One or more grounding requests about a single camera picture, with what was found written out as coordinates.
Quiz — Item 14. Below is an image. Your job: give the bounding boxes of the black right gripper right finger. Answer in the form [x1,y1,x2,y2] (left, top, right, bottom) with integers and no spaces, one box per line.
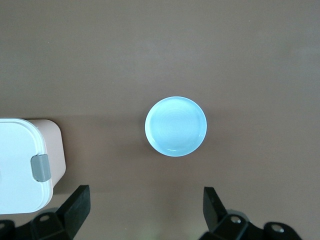
[199,186,301,240]

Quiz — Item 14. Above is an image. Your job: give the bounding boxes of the light blue round plate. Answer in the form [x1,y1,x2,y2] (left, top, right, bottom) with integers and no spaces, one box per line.
[144,96,208,158]

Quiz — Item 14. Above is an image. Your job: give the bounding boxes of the white lunch box grey latches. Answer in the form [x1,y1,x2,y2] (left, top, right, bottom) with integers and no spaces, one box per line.
[0,117,67,215]

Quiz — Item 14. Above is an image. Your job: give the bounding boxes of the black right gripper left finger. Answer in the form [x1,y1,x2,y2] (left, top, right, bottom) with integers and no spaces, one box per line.
[0,184,90,240]

